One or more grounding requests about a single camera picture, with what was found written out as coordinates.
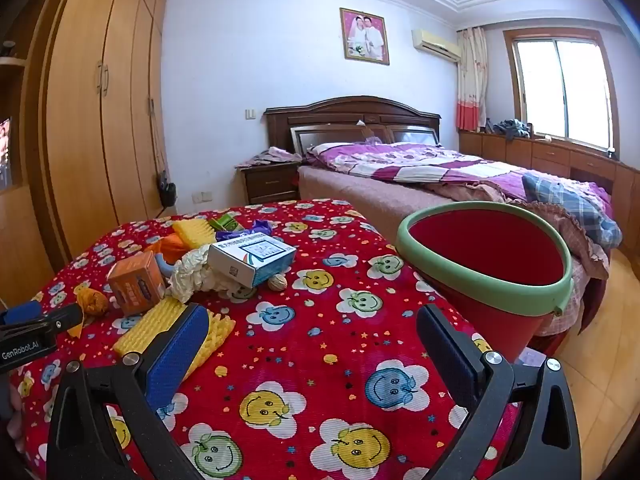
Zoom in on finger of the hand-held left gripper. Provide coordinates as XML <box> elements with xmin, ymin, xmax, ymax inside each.
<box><xmin>0</xmin><ymin>302</ymin><xmax>84</xmax><ymax>334</ymax></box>

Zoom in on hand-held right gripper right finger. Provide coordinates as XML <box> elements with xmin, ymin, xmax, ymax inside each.
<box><xmin>416</xmin><ymin>304</ymin><xmax>583</xmax><ymax>480</ymax></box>

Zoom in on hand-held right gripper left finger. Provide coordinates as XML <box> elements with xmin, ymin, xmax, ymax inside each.
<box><xmin>46</xmin><ymin>304</ymin><xmax>211</xmax><ymax>480</ymax></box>

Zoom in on white paper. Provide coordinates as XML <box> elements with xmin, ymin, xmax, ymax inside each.
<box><xmin>167</xmin><ymin>244</ymin><xmax>256</xmax><ymax>305</ymax></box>

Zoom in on red bucket with green rim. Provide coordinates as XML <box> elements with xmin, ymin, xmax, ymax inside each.
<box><xmin>396</xmin><ymin>201</ymin><xmax>573</xmax><ymax>367</ymax></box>

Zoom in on dried orange peel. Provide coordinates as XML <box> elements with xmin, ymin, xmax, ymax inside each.
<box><xmin>75</xmin><ymin>284</ymin><xmax>110</xmax><ymax>317</ymax></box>

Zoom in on yellow corrugated sponge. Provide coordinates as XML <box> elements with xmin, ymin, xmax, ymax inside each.
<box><xmin>112</xmin><ymin>296</ymin><xmax>237</xmax><ymax>363</ymax></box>

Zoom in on small orange cardboard box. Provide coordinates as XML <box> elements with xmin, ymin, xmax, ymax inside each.
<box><xmin>107</xmin><ymin>250</ymin><xmax>167</xmax><ymax>317</ymax></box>

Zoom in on orange plastic bag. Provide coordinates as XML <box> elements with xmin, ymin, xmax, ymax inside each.
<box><xmin>145</xmin><ymin>232</ymin><xmax>188</xmax><ymax>266</ymax></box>

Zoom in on yellow ribbed sponge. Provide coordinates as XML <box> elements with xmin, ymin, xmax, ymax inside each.
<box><xmin>172</xmin><ymin>217</ymin><xmax>217</xmax><ymax>251</ymax></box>

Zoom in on white medicine box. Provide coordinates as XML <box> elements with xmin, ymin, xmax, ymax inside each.
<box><xmin>206</xmin><ymin>233</ymin><xmax>297</xmax><ymax>289</ymax></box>

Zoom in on red smiley printed blanket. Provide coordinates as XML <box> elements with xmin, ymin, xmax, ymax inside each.
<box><xmin>10</xmin><ymin>199</ymin><xmax>521</xmax><ymax>480</ymax></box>

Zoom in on green packet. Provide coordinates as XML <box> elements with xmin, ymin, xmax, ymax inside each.
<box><xmin>207</xmin><ymin>213</ymin><xmax>245</xmax><ymax>233</ymax></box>

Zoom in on purple wrapper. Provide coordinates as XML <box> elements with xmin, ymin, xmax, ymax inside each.
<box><xmin>215</xmin><ymin>220</ymin><xmax>273</xmax><ymax>243</ymax></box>

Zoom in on black hanging pouch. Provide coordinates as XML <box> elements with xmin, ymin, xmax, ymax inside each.
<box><xmin>157</xmin><ymin>170</ymin><xmax>177</xmax><ymax>206</ymax></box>

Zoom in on wooden wardrobe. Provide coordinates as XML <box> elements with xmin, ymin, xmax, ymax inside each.
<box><xmin>40</xmin><ymin>0</ymin><xmax>168</xmax><ymax>261</ymax></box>

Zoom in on bed with pink sheet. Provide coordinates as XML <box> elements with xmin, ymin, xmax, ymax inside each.
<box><xmin>297</xmin><ymin>165</ymin><xmax>613</xmax><ymax>351</ymax></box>

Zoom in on dark wooden nightstand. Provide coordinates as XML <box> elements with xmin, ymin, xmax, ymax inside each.
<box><xmin>239</xmin><ymin>160</ymin><xmax>303</xmax><ymax>206</ymax></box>

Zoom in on blue plaid cloth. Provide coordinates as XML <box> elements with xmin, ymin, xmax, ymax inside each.
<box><xmin>521</xmin><ymin>171</ymin><xmax>623</xmax><ymax>251</ymax></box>

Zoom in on purple patchwork quilt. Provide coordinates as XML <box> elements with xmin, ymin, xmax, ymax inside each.
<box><xmin>306</xmin><ymin>141</ymin><xmax>613</xmax><ymax>211</ymax></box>

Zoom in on pink clothes pile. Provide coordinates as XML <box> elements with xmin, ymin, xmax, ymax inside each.
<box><xmin>235</xmin><ymin>146</ymin><xmax>303</xmax><ymax>168</ymax></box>

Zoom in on wooden window cabinet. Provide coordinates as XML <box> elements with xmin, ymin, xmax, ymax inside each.
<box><xmin>459</xmin><ymin>130</ymin><xmax>640</xmax><ymax>311</ymax></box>

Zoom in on blue grey clothes pile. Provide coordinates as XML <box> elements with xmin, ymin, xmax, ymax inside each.
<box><xmin>492</xmin><ymin>118</ymin><xmax>532</xmax><ymax>141</ymax></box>

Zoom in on dark wooden bed headboard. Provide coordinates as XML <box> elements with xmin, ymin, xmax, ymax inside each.
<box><xmin>264</xmin><ymin>96</ymin><xmax>442</xmax><ymax>167</ymax></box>

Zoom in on white and red curtain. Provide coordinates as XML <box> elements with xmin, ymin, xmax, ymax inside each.
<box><xmin>455</xmin><ymin>27</ymin><xmax>488</xmax><ymax>132</ymax></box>

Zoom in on framed wedding photo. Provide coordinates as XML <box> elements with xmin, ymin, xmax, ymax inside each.
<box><xmin>339</xmin><ymin>7</ymin><xmax>390</xmax><ymax>66</ymax></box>

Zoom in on window with wooden frame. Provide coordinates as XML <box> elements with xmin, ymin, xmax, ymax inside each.
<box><xmin>502</xmin><ymin>29</ymin><xmax>621</xmax><ymax>161</ymax></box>

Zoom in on wall air conditioner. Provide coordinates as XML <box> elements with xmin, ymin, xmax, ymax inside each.
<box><xmin>411</xmin><ymin>29</ymin><xmax>463</xmax><ymax>64</ymax></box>

